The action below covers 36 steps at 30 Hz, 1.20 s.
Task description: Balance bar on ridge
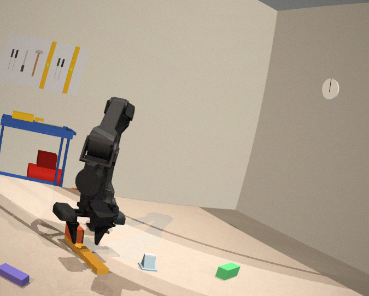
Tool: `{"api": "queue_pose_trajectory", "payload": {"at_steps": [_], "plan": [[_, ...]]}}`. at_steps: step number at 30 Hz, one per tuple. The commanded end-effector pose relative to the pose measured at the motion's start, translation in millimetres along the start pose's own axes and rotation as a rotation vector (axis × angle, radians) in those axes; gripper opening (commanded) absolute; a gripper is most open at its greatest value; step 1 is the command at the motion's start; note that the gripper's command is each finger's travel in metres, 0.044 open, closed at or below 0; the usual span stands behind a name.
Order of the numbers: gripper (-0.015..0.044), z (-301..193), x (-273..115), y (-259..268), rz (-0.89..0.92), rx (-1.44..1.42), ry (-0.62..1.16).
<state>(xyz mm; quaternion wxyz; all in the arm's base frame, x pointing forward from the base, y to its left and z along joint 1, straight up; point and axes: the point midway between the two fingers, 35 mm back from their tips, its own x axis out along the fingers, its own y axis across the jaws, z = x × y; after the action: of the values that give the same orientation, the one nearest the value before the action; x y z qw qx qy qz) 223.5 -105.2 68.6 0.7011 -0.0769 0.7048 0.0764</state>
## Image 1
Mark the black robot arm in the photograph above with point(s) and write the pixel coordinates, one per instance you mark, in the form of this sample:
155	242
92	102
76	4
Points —
102	146

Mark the purple rectangular block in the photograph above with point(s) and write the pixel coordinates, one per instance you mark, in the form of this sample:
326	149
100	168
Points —
14	275

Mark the green rectangular block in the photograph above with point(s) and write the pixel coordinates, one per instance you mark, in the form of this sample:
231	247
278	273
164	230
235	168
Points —
227	271

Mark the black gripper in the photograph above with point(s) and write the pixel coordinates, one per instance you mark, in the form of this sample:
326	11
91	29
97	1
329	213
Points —
65	212

